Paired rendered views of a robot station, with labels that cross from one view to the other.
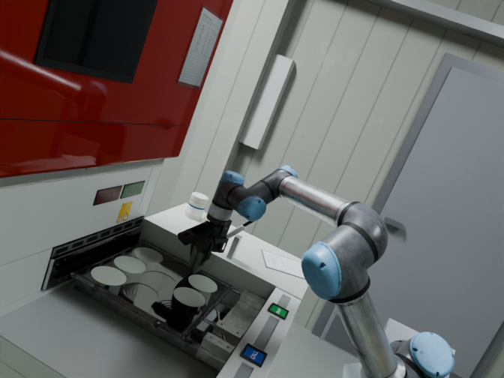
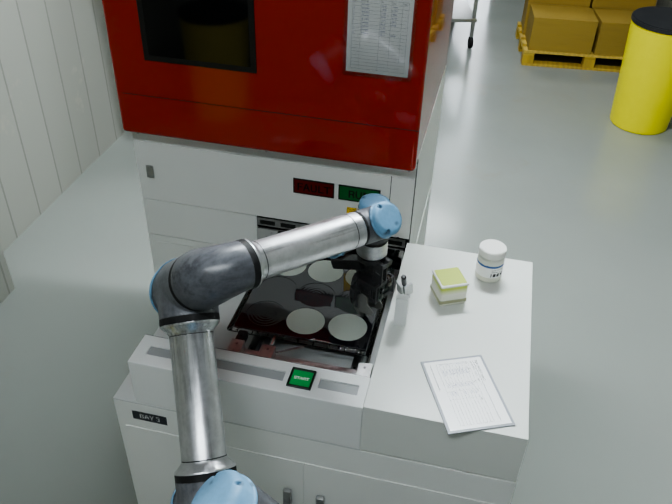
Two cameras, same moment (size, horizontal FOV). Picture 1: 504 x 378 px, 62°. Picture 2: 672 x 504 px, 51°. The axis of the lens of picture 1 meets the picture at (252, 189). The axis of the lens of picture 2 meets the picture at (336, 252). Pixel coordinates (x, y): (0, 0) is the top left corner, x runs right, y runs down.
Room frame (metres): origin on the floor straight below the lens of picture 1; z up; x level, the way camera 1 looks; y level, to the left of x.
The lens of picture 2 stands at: (1.21, -1.32, 2.14)
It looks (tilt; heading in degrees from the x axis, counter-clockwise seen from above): 37 degrees down; 90
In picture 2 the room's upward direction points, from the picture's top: 2 degrees clockwise
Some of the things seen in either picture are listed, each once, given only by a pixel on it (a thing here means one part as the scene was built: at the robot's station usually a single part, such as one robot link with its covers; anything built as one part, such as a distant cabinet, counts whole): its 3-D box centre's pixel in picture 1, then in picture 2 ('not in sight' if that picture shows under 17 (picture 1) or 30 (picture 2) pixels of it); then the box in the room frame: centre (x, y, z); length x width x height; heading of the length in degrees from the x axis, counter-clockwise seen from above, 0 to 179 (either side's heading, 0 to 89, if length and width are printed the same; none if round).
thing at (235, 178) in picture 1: (229, 190); (373, 219); (1.30, 0.07, 1.21); 0.09 x 0.08 x 0.11; 44
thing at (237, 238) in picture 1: (232, 238); (403, 298); (1.38, 0.00, 1.03); 0.06 x 0.04 x 0.13; 77
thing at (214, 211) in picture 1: (219, 211); (372, 245); (1.30, 0.07, 1.13); 0.08 x 0.08 x 0.05
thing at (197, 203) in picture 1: (196, 205); (490, 261); (1.62, 0.18, 1.01); 0.07 x 0.07 x 0.10
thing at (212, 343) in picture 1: (217, 346); (233, 354); (0.97, -0.07, 0.89); 0.08 x 0.03 x 0.03; 77
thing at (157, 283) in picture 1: (159, 280); (316, 295); (1.17, 0.16, 0.90); 0.34 x 0.34 x 0.01; 77
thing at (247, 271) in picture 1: (229, 260); (454, 346); (1.52, -0.02, 0.89); 0.62 x 0.35 x 0.14; 77
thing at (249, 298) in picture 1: (253, 299); (362, 378); (1.29, -0.14, 0.89); 0.08 x 0.03 x 0.03; 77
